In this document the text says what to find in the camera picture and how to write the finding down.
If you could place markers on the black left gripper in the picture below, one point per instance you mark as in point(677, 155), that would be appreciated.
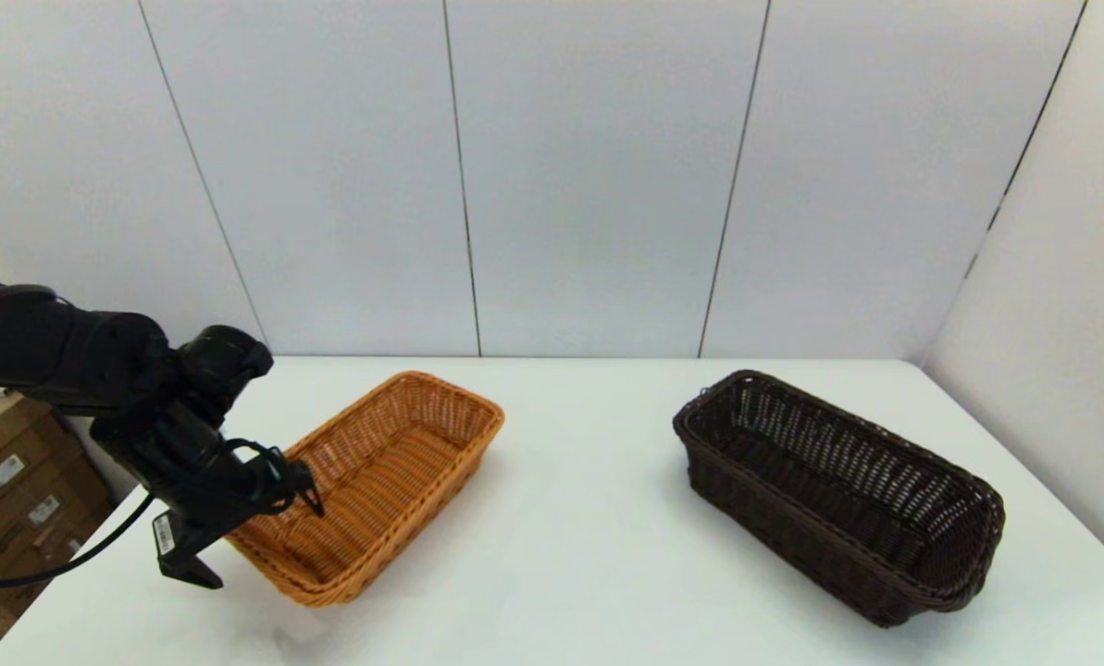
point(181, 472)

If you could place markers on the orange wicker basket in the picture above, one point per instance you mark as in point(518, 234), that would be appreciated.
point(394, 462)

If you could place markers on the dark brown wicker basket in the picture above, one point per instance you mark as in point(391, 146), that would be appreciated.
point(829, 490)

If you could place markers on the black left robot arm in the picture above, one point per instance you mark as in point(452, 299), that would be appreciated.
point(52, 351)

